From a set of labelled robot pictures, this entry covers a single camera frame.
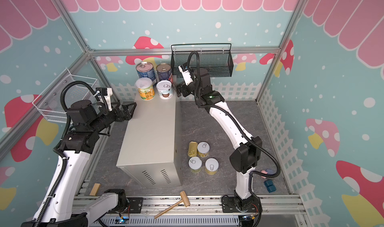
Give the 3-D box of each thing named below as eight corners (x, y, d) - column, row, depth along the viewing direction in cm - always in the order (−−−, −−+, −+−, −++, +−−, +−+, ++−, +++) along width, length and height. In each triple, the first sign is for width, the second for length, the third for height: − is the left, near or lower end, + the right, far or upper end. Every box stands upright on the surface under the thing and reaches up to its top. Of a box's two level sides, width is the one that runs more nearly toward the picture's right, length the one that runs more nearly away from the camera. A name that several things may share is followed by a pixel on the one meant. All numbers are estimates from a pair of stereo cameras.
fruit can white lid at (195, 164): (188, 173, 86) (187, 169, 82) (188, 161, 91) (188, 156, 86) (202, 173, 86) (202, 169, 82) (201, 161, 91) (202, 156, 86)
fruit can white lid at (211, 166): (205, 175, 86) (205, 171, 81) (204, 161, 91) (205, 157, 86) (218, 175, 86) (219, 171, 81) (217, 161, 91) (218, 157, 86)
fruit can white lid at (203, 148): (197, 157, 93) (197, 152, 88) (197, 146, 98) (197, 141, 92) (209, 157, 93) (210, 152, 88) (208, 146, 98) (209, 141, 92)
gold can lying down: (187, 159, 92) (187, 155, 88) (189, 145, 98) (189, 140, 94) (196, 160, 92) (196, 156, 87) (197, 146, 98) (197, 141, 93)
